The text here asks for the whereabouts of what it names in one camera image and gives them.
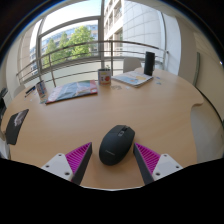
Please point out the black printed mouse pad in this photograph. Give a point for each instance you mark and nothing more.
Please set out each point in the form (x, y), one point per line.
(16, 126)

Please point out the white printed cup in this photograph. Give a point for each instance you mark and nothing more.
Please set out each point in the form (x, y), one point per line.
(104, 76)

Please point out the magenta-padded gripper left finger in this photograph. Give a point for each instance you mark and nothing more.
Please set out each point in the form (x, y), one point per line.
(78, 156)

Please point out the black computer mouse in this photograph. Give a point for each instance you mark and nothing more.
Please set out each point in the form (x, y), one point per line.
(116, 146)

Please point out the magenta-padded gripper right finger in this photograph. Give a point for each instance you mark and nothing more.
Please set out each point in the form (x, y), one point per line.
(148, 157)

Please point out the black upright speaker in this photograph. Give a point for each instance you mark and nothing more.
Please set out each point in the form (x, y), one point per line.
(149, 63)

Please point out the green tree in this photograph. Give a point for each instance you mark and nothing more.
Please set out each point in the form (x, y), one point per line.
(80, 40)

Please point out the red colourful magazine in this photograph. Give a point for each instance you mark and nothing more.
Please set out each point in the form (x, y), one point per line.
(71, 90)

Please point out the metal window railing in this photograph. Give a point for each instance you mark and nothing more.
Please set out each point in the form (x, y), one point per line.
(110, 41)

